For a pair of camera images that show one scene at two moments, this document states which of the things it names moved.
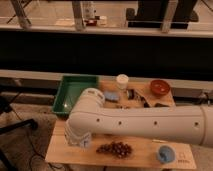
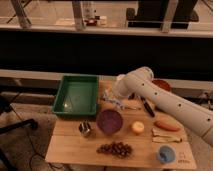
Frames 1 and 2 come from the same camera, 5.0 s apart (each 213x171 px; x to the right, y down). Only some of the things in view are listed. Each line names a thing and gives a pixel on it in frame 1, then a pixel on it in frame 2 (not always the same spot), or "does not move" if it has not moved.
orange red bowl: [159, 87] does not move
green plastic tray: [70, 89] does not move
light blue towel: [85, 142] to [109, 96]
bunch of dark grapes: [119, 149] does not move
